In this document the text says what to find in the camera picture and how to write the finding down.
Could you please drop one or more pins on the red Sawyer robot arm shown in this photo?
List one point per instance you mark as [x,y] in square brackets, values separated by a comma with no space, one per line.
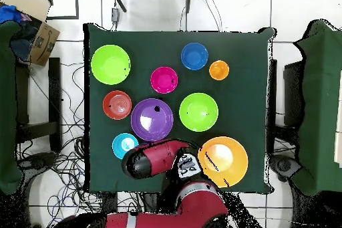
[165,155]

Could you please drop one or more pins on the purple plastic bowl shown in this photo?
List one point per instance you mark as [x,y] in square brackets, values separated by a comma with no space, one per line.
[151,119]

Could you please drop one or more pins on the green plastic bowl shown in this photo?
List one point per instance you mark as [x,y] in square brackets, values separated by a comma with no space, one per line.
[110,64]
[198,112]

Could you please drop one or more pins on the pink plastic bowl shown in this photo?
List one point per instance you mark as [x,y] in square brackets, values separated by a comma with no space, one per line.
[164,80]

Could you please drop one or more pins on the red-orange plastic bowl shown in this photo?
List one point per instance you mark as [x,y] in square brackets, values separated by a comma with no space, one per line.
[117,105]

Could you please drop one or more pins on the cyan plastic bowl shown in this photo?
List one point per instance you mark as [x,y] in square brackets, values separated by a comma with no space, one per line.
[121,143]

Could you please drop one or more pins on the blue plastic bowl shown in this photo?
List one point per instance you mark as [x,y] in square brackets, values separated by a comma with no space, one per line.
[194,56]

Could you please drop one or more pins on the orange plastic cup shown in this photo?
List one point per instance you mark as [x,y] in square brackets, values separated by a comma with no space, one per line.
[219,70]

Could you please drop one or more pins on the dark green tablecloth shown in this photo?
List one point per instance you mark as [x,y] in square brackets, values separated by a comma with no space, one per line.
[240,99]

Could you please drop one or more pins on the large orange plastic bowl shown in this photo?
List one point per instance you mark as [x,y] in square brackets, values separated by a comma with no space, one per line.
[229,158]

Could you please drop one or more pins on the black power strip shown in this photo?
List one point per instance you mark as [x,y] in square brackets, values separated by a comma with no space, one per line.
[110,204]

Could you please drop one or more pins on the black tripod leg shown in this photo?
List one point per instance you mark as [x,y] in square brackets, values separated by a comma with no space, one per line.
[188,0]
[119,0]

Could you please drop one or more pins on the brown cardboard box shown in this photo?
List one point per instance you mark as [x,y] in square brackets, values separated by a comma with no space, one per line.
[44,43]

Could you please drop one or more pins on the green cloth covered table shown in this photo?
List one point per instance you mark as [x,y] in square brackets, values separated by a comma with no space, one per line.
[320,105]
[6,105]

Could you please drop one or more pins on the blue cloth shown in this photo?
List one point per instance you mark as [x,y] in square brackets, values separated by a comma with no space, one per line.
[9,14]

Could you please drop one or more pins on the black stool frame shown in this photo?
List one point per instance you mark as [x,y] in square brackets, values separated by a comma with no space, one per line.
[294,94]
[55,91]

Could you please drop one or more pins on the black pedestal foot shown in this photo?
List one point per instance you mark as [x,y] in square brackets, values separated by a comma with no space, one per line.
[40,159]
[284,165]

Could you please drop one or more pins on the black metal frame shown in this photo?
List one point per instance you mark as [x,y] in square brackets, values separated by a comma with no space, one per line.
[77,3]

